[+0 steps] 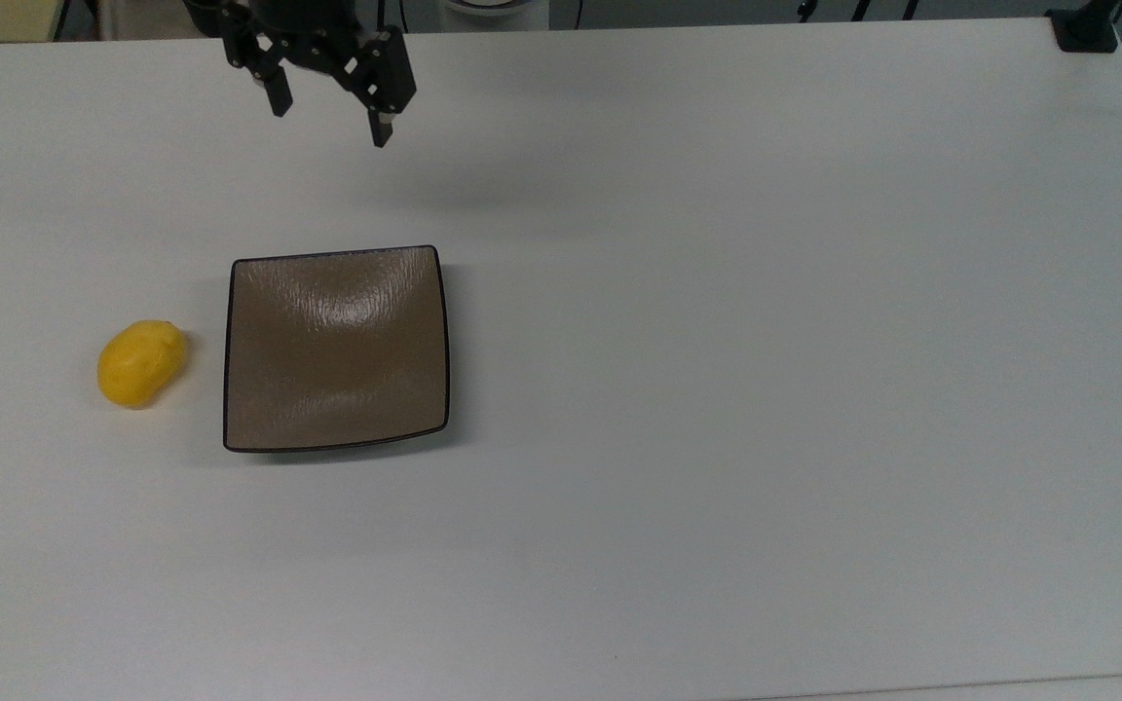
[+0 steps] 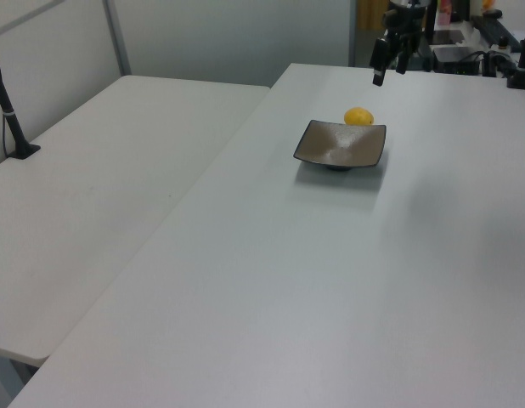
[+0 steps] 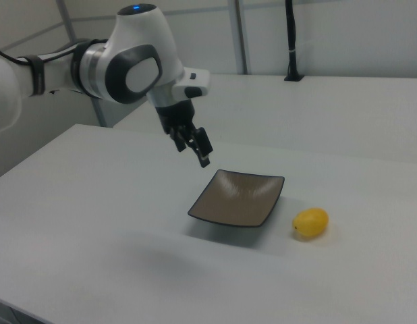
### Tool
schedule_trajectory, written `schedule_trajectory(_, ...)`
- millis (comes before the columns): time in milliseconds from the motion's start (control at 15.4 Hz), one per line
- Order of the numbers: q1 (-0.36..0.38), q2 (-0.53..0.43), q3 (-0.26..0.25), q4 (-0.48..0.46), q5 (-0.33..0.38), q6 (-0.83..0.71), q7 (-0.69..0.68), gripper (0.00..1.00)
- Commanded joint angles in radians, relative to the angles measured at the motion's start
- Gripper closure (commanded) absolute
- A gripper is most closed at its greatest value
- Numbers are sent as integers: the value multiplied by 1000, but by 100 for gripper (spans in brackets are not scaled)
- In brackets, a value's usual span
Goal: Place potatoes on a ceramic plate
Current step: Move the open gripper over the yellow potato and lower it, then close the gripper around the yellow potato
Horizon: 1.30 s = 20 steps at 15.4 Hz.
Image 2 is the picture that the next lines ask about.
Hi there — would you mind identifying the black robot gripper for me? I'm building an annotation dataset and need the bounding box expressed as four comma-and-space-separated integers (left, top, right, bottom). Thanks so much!
370, 0, 430, 88

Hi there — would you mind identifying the yellow lemon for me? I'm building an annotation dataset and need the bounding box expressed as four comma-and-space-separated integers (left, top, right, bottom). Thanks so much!
344, 106, 375, 127

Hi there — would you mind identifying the square brown ceramic plate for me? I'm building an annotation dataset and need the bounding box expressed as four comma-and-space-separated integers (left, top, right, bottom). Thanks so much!
293, 119, 387, 173

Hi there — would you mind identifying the yellow wooden board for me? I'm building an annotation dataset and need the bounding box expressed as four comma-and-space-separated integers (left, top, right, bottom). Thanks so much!
356, 0, 390, 31

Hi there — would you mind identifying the black glossy equipment box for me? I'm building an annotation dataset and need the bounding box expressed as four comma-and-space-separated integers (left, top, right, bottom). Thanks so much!
431, 45, 485, 75

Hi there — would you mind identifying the black clamped stand pole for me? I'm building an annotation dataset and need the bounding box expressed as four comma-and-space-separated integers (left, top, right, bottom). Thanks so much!
505, 37, 525, 90

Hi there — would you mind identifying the grey partition frame post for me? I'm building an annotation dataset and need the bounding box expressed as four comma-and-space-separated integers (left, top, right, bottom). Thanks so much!
102, 0, 133, 78

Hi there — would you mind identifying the black camera stand pole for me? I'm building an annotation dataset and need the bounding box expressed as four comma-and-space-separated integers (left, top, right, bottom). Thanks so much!
0, 44, 42, 161

